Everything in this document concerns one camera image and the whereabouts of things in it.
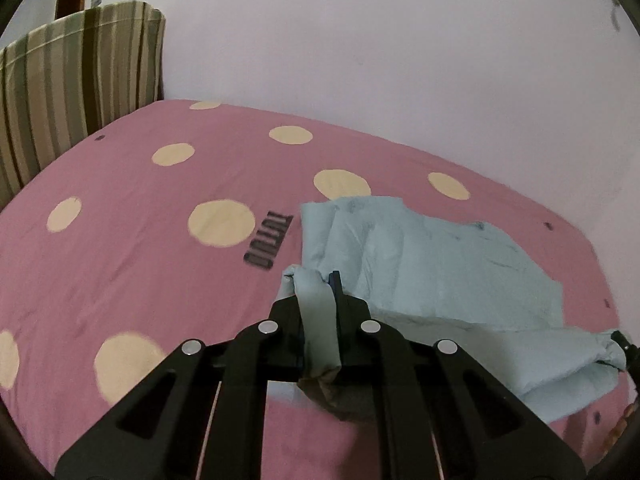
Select green striped pillow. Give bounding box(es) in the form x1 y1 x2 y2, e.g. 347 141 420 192
1 0 166 205

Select light blue puffer jacket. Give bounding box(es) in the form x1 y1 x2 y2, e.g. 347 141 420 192
279 197 626 422

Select pink polka dot bedsheet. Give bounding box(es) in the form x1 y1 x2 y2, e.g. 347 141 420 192
1 101 620 470

